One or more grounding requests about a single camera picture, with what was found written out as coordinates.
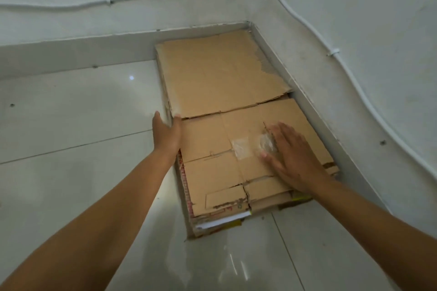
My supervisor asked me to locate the person's left hand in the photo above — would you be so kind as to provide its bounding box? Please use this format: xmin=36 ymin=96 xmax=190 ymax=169
xmin=152 ymin=111 xmax=183 ymax=162

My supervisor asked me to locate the person's right hand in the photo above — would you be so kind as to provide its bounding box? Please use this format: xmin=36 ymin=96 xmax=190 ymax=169
xmin=260 ymin=122 xmax=330 ymax=196

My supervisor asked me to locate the person's right forearm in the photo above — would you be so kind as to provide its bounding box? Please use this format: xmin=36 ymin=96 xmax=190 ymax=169
xmin=312 ymin=178 xmax=437 ymax=291

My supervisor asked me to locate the person's left forearm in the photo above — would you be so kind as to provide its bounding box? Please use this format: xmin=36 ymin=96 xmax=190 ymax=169
xmin=0 ymin=149 xmax=177 ymax=291

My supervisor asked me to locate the white cable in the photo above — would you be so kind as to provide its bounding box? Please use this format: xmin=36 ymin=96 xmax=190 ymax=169
xmin=0 ymin=0 xmax=437 ymax=181

